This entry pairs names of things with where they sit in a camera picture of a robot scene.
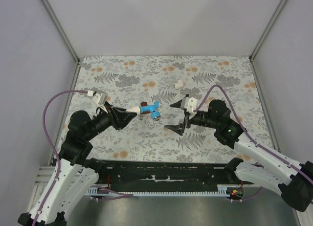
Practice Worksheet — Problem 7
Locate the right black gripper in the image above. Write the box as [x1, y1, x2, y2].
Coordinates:
[165, 99, 219, 136]

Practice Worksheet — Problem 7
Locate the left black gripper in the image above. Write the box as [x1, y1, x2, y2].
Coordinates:
[85, 100, 137, 140]

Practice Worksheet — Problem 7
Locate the white elbow fitting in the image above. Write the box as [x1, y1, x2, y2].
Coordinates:
[126, 106, 141, 115]

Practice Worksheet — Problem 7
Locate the brown plastic water faucet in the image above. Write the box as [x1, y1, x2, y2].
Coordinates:
[139, 102, 150, 120]

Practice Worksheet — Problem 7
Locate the blue plastic water faucet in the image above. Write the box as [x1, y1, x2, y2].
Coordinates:
[146, 101, 161, 121]

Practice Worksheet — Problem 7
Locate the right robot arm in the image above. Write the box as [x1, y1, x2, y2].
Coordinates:
[166, 96, 313, 212]

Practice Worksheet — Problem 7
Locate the white elbow fitting far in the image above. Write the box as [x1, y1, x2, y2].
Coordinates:
[174, 79, 184, 90]

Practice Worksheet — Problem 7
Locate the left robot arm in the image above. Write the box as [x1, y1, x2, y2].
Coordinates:
[18, 104, 138, 226]

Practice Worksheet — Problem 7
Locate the floral patterned table mat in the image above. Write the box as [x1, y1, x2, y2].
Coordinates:
[75, 56, 271, 163]

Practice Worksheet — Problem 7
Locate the green circuit board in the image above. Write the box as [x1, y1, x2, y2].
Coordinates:
[231, 190, 244, 197]

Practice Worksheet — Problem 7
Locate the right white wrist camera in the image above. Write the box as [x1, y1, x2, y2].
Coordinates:
[181, 96, 198, 114]

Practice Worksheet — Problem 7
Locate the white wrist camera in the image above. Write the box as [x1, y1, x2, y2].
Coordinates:
[181, 96, 198, 114]
[87, 90, 108, 107]

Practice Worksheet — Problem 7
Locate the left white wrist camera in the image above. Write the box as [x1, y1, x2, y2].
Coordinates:
[87, 90, 108, 107]

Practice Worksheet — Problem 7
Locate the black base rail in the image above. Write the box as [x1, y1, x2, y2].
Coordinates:
[97, 160, 240, 192]

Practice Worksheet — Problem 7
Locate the white slotted cable duct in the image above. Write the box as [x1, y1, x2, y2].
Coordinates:
[85, 186, 233, 197]

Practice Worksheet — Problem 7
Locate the left aluminium frame post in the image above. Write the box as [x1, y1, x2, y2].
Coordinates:
[40, 0, 80, 65]

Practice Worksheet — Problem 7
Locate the aluminium frame post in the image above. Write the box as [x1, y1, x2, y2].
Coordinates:
[249, 0, 289, 63]
[40, 0, 80, 65]

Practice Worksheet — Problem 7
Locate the right aluminium frame post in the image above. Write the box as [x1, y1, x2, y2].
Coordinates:
[249, 0, 289, 63]

